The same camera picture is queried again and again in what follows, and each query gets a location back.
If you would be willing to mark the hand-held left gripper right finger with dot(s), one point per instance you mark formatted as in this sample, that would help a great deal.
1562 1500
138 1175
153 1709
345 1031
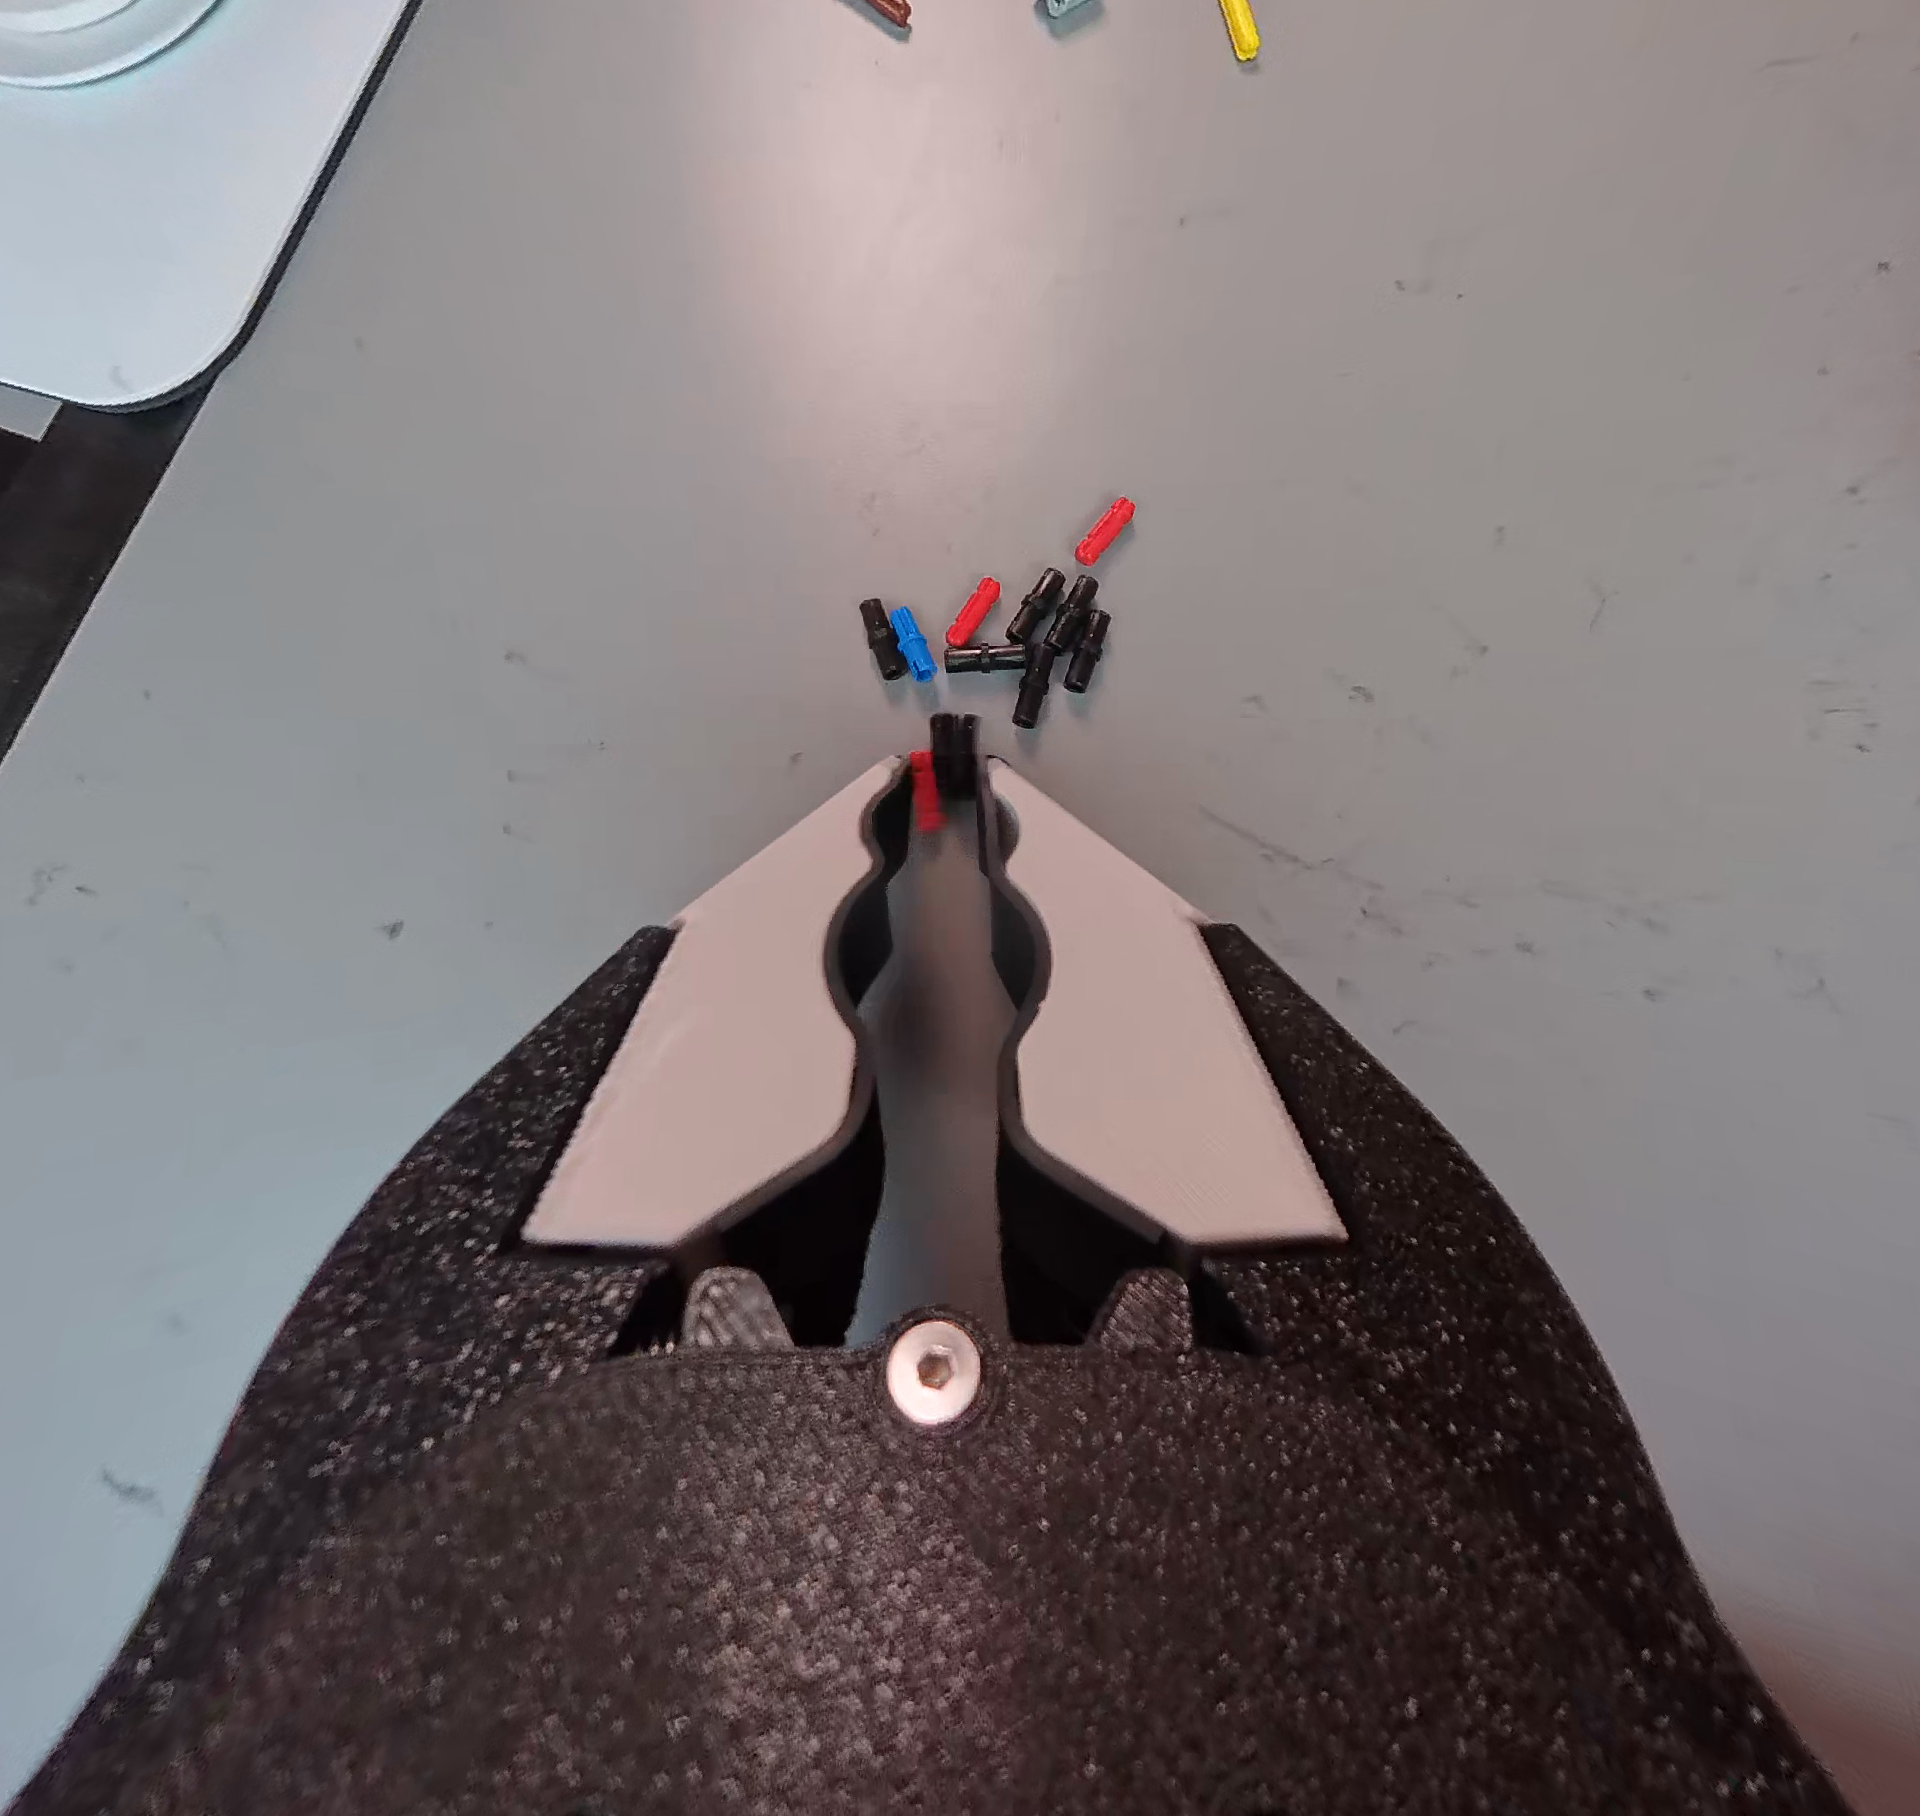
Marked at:
1163 1095

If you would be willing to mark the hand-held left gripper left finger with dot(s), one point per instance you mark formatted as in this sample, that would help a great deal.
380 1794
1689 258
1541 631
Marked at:
705 1081

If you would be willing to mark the red plastic pin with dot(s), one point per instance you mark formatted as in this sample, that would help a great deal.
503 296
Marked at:
926 794

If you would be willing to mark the black plastic pin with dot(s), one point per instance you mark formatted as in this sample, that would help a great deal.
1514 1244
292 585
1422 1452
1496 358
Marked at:
953 752

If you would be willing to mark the pile of small plastic pins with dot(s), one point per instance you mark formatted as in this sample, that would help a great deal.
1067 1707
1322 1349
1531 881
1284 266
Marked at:
1037 631

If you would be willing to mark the grey desk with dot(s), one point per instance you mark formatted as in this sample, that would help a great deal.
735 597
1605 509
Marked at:
1351 346

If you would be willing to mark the white tray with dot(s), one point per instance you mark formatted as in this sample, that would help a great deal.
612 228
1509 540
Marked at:
226 195

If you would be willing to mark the yellow plastic axle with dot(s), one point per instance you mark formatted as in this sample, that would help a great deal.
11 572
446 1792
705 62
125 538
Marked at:
1237 12

